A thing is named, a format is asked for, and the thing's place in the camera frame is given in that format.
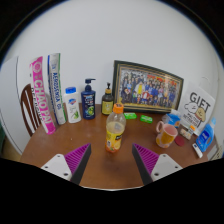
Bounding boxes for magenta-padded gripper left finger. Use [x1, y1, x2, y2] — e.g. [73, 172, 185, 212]
[40, 142, 93, 186]

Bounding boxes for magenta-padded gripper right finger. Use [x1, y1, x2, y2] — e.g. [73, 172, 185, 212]
[131, 142, 184, 186]

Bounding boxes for orange juice bottle orange cap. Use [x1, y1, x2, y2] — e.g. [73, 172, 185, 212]
[105, 102, 128, 154]

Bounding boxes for pink and yellow mug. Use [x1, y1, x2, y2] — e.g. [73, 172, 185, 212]
[155, 120, 179, 149]

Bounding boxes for flat round red coaster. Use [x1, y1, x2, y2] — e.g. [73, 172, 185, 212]
[174, 134, 186, 147]

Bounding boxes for small green pack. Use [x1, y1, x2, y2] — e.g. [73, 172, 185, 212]
[123, 112, 138, 120]
[139, 114, 154, 124]

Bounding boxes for small printed snack pack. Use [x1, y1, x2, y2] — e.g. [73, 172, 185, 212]
[179, 127, 193, 140]

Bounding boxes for blue tissue pack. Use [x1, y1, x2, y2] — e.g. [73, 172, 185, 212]
[162, 109, 182, 128]

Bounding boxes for white bottle blue cap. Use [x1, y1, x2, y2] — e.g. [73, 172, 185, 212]
[63, 86, 82, 124]

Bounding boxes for white remote control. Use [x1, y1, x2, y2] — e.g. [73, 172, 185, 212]
[191, 142, 204, 159]

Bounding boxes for dark blue pump bottle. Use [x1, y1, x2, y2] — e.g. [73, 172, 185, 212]
[80, 78, 97, 121]

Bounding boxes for dark pump bottle yellow label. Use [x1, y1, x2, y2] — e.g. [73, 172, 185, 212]
[101, 82, 115, 116]

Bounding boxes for blue detergent bottle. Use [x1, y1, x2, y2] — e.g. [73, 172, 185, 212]
[195, 117, 217, 153]

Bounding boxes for brown wooden chair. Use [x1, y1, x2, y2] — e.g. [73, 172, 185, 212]
[19, 83, 43, 138]

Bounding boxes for pink and white tube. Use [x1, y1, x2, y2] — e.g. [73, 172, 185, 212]
[29, 56, 57, 136]

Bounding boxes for framed group photo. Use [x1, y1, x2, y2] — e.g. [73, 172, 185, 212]
[111, 59, 185, 114]

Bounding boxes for white paper gift bag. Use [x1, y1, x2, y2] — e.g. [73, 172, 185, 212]
[178, 84, 217, 136]

